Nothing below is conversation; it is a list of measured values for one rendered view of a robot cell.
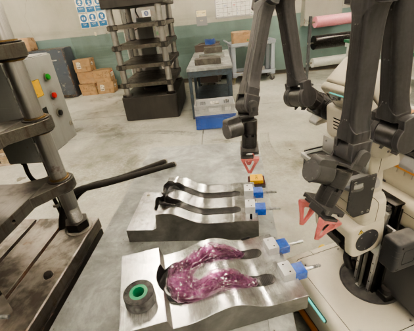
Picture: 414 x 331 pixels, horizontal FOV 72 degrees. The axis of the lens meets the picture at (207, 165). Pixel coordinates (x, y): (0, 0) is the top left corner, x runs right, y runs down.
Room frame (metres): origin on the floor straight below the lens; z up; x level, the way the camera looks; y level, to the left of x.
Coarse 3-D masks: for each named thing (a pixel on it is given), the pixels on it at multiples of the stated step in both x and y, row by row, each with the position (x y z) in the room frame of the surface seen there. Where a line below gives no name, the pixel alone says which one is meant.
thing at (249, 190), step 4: (248, 184) 1.00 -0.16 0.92; (244, 188) 0.97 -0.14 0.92; (248, 188) 0.97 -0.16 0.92; (252, 188) 0.97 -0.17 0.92; (256, 188) 0.98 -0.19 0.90; (260, 188) 0.98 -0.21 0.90; (244, 192) 0.96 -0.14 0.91; (248, 192) 0.95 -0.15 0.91; (252, 192) 0.95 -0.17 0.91; (256, 192) 0.96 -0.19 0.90; (260, 192) 0.95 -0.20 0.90; (264, 192) 0.97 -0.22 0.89; (268, 192) 0.96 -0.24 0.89; (272, 192) 0.96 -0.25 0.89; (276, 192) 0.96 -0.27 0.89; (244, 196) 0.96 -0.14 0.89; (256, 196) 0.95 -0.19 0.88; (260, 196) 0.95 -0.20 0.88
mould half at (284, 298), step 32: (128, 256) 0.68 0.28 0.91; (160, 256) 0.67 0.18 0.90; (160, 288) 0.54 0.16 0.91; (256, 288) 0.54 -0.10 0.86; (288, 288) 0.54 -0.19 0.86; (128, 320) 0.46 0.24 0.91; (160, 320) 0.45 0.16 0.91; (192, 320) 0.46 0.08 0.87; (224, 320) 0.47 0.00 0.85; (256, 320) 0.48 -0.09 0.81
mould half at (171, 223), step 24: (144, 192) 1.12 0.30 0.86; (168, 192) 0.98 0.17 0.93; (240, 192) 0.99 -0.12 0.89; (144, 216) 0.94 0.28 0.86; (168, 216) 0.84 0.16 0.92; (192, 216) 0.86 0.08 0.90; (216, 216) 0.86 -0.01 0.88; (240, 216) 0.84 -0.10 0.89; (144, 240) 0.86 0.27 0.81; (168, 240) 0.84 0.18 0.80; (192, 240) 0.83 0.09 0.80
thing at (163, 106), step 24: (120, 0) 4.80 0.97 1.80; (144, 0) 4.77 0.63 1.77; (168, 0) 5.35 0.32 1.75; (144, 24) 4.80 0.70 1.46; (168, 24) 5.86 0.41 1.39; (120, 48) 4.84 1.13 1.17; (144, 48) 6.10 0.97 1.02; (120, 72) 4.87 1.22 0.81; (144, 72) 5.80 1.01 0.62; (168, 72) 4.81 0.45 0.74; (144, 96) 4.83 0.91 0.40; (168, 96) 4.76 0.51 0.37
